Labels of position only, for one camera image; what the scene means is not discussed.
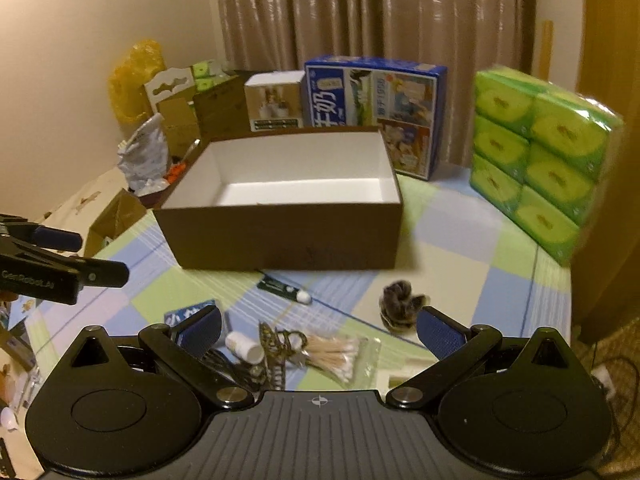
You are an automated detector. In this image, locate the dark brown cardboard box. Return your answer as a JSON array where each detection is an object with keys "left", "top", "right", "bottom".
[{"left": 192, "top": 76, "right": 249, "bottom": 137}]

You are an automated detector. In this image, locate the white cutout cardboard box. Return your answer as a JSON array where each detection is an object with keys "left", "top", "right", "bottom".
[{"left": 145, "top": 66, "right": 197, "bottom": 117}]

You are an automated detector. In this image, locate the dark green tube white cap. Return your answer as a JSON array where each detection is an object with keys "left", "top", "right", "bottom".
[{"left": 257, "top": 272, "right": 314, "bottom": 306}]

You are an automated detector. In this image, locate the white figurine box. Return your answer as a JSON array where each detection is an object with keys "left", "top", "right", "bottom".
[{"left": 244, "top": 71, "right": 306, "bottom": 132}]

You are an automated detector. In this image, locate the furry brown hair clip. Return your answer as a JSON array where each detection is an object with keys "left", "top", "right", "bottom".
[{"left": 380, "top": 280, "right": 432, "bottom": 334}]

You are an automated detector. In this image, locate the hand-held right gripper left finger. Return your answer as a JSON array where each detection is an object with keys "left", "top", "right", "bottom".
[{"left": 66, "top": 304, "right": 257, "bottom": 411}]

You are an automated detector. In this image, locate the small white bottle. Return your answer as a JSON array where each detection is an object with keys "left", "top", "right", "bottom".
[{"left": 225, "top": 331, "right": 266, "bottom": 365}]

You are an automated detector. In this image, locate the bag of cotton swabs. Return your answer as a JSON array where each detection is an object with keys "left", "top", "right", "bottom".
[{"left": 294, "top": 332, "right": 384, "bottom": 389}]

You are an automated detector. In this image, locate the blue milk carton box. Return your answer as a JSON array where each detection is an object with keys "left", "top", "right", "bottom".
[{"left": 304, "top": 55, "right": 448, "bottom": 181}]

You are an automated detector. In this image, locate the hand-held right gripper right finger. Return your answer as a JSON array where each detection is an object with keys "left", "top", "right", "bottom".
[{"left": 386, "top": 308, "right": 572, "bottom": 410}]

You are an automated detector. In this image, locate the wooden door panel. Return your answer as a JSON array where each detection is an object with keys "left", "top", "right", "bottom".
[{"left": 570, "top": 0, "right": 640, "bottom": 346}]

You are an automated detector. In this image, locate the silver foil bag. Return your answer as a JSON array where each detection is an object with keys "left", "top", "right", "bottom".
[{"left": 117, "top": 114, "right": 174, "bottom": 197}]

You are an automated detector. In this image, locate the small tan cardboard box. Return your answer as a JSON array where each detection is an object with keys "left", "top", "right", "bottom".
[{"left": 160, "top": 97, "right": 202, "bottom": 162}]

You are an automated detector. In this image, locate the pack of green tissue packets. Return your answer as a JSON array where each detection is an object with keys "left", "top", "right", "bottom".
[{"left": 469, "top": 66, "right": 627, "bottom": 268}]

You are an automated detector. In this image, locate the leopard print hair claw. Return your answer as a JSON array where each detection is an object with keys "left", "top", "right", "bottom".
[{"left": 257, "top": 322, "right": 309, "bottom": 392}]

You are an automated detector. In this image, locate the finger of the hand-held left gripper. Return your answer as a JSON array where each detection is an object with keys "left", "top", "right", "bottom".
[
  {"left": 0, "top": 214, "right": 84, "bottom": 254},
  {"left": 0, "top": 241, "right": 131, "bottom": 306}
]

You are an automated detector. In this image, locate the yellow plastic bag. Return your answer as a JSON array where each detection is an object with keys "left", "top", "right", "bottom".
[{"left": 109, "top": 39, "right": 167, "bottom": 124}]

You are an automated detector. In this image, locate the checked cloth desktop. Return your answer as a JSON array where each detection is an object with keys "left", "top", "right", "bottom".
[{"left": 0, "top": 160, "right": 574, "bottom": 413}]

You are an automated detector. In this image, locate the beige curtain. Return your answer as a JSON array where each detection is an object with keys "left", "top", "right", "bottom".
[{"left": 212, "top": 0, "right": 540, "bottom": 167}]

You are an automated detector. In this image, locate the small blue patterned box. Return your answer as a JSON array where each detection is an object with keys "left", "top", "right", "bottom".
[{"left": 164, "top": 300, "right": 232, "bottom": 342}]

